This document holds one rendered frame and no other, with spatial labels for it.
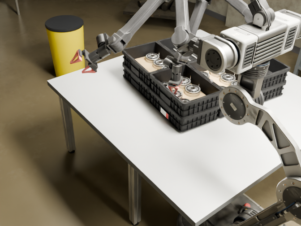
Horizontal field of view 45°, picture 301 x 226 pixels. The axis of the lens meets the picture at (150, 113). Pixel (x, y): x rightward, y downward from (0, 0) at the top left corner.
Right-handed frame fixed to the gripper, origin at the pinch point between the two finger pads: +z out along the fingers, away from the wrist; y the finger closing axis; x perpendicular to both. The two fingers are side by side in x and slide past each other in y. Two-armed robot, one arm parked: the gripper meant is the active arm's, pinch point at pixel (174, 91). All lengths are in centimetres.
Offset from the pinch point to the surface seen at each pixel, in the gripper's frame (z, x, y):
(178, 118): 8.2, 7.6, 15.8
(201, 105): 0.9, 19.2, 7.3
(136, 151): 18.4, -8.9, 42.6
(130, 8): 59, -142, -266
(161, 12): 59, -97, -268
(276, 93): 14, 62, -46
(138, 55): 3, -41, -42
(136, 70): 2.0, -33.6, -18.1
